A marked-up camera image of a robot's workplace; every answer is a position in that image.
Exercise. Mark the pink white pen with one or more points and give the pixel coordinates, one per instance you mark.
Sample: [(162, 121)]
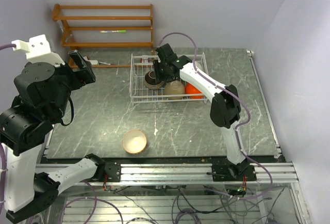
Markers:
[(105, 63)]

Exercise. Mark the orange red bowl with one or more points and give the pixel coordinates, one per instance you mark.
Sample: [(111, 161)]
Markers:
[(193, 92)]

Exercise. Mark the white ceramic bowl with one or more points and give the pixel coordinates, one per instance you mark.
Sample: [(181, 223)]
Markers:
[(199, 65)]

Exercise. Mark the brown bowl cream inside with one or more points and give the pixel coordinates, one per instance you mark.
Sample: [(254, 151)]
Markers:
[(134, 141)]

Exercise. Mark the wooden slatted shelf rack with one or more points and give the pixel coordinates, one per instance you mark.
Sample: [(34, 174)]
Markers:
[(81, 26)]

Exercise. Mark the glossy black bowl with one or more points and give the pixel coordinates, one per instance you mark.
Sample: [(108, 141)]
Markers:
[(175, 89)]

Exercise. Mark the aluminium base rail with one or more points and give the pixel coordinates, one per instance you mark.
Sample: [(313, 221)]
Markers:
[(197, 173)]

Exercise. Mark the green white pen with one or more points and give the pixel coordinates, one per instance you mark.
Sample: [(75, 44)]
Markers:
[(112, 31)]

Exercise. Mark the red white label card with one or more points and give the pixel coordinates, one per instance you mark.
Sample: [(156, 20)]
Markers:
[(144, 60)]

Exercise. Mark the dark bowl beige inside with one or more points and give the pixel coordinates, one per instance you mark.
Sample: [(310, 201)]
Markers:
[(150, 81)]

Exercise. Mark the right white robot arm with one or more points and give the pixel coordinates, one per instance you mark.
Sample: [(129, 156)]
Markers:
[(225, 106)]

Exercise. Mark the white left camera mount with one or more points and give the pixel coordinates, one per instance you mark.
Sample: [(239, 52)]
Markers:
[(38, 49)]

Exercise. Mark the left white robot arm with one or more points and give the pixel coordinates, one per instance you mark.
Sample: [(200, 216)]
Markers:
[(24, 127)]

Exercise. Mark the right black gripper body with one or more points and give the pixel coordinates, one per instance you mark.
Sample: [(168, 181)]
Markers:
[(167, 77)]

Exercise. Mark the white wire dish rack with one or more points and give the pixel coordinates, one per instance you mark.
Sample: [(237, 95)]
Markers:
[(140, 94)]

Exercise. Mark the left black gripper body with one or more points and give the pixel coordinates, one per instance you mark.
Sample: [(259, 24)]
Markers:
[(68, 84)]

